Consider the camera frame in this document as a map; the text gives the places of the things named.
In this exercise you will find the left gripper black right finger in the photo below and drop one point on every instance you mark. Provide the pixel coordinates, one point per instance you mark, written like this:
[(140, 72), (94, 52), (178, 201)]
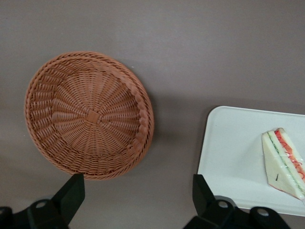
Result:
[(207, 202)]

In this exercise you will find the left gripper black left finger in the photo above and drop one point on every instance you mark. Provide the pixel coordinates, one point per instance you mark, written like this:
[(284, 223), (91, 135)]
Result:
[(64, 200)]

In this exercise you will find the triangle sandwich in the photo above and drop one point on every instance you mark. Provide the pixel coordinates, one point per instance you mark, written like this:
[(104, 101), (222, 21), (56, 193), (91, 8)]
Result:
[(278, 162)]

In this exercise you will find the cream plastic tray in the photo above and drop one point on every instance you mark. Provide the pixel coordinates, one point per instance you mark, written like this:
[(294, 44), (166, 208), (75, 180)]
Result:
[(228, 148)]

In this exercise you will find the brown round wicker basket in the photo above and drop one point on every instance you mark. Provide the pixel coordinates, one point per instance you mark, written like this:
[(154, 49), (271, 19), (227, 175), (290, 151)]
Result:
[(90, 117)]

